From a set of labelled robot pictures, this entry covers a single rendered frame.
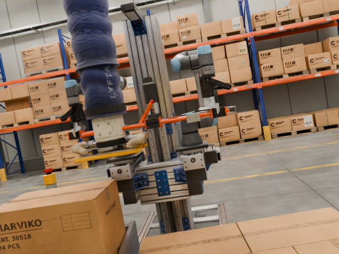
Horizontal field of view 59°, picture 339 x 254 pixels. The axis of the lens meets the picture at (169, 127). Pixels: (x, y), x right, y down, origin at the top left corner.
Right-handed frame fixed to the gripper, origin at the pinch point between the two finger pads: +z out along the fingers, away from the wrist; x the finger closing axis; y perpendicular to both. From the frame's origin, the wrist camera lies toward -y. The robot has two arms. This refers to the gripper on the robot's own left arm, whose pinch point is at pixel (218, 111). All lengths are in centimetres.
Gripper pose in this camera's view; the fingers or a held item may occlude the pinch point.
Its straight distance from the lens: 162.7
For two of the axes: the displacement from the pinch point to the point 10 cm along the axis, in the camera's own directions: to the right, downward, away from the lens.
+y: -9.8, 1.6, 1.2
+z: 1.7, 9.8, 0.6
